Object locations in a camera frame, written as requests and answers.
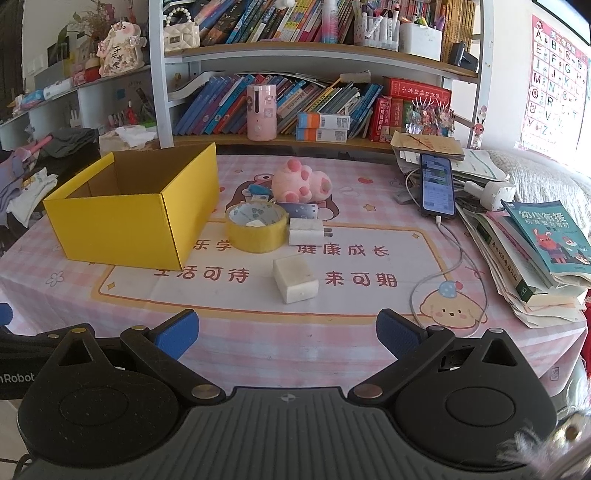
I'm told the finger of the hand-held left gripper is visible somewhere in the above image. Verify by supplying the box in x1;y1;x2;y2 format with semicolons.
0;302;63;354

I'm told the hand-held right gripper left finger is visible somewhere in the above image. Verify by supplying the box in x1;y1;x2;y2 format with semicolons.
44;309;227;406

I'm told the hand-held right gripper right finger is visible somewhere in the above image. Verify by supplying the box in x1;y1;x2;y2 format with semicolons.
347;308;539;403

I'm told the yellow cardboard box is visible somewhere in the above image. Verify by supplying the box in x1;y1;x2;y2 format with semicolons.
42;142;220;272

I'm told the yellow tape roll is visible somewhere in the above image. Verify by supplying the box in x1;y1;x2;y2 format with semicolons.
225;202;288;254

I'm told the white rectangular block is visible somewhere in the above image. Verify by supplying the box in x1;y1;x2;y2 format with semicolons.
272;256;319;304

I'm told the white charger plug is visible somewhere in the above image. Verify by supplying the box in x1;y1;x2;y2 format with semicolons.
288;218;334;246

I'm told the pink plush paw toy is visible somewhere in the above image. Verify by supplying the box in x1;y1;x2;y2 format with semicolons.
271;159;334;205

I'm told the white plastic container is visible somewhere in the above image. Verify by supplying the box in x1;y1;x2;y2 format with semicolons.
399;22;443;62

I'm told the pink checkered printed table mat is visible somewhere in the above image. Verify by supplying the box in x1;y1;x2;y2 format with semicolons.
0;148;587;402

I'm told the stack of books and papers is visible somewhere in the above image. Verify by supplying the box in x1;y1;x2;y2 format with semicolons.
457;203;589;328

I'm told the pile of light clothes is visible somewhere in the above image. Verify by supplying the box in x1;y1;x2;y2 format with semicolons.
0;148;58;227

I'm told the black smartphone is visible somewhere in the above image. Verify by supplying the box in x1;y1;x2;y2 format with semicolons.
419;153;458;220

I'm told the white power adapter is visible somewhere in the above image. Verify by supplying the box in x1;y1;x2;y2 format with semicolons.
464;181;517;212

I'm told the teal children's workbook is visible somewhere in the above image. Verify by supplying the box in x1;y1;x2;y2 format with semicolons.
501;200;591;278

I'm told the white fuzzy cloth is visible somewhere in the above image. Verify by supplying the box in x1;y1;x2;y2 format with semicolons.
496;411;591;480

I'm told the stack of white papers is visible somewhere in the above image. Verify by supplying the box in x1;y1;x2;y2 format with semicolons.
392;148;511;204

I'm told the grey folded cloth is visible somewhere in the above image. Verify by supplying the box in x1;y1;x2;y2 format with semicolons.
46;128;100;158

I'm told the brown paper envelope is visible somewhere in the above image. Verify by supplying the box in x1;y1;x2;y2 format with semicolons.
392;130;466;161

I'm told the orange and white carton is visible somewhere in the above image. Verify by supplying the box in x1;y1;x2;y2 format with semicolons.
297;128;349;143
297;112;351;130

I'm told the red thick dictionary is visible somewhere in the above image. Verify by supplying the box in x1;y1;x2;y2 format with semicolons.
369;96;407;141

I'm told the grey patterned blanket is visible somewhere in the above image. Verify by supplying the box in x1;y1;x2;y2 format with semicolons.
489;150;591;204

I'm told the colourful foil sticker pack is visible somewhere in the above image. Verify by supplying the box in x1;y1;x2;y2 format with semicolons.
404;97;455;137

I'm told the row of slanted blue books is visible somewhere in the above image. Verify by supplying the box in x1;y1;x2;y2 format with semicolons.
173;73;384;139

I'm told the pink cylindrical dispenser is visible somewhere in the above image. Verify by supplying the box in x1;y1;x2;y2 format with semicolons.
246;84;278;141

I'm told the white side shelf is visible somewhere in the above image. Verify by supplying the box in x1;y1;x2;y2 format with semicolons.
0;65;153;148

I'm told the red flat book box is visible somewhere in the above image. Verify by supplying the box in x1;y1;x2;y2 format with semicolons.
382;77;452;104

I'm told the black desktop device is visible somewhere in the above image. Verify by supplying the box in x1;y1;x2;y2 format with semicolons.
450;41;479;72

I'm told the pink doll figurine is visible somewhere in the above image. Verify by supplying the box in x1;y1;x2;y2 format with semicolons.
96;21;141;77

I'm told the white quilted handbag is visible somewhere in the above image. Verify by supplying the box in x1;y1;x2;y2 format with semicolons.
163;7;201;51

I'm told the clear marker pen holder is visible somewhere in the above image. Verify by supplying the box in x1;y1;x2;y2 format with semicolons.
353;0;400;51

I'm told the dried flower bouquet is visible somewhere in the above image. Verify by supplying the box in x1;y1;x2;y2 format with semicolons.
58;0;139;38

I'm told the row of yellow books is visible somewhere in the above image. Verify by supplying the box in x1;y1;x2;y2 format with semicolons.
397;0;476;61

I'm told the row of colourful thin books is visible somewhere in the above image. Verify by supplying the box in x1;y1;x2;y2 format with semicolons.
194;0;356;47

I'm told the white charging cable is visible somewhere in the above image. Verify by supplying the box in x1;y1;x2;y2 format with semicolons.
409;217;490;340

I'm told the white coiled cable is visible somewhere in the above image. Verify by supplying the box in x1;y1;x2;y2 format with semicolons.
405;166;423;204

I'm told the white frame wooden bookshelf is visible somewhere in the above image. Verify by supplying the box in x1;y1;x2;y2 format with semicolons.
148;0;485;155

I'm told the alphabet wall poster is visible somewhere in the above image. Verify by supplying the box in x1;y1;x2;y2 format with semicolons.
519;14;591;153

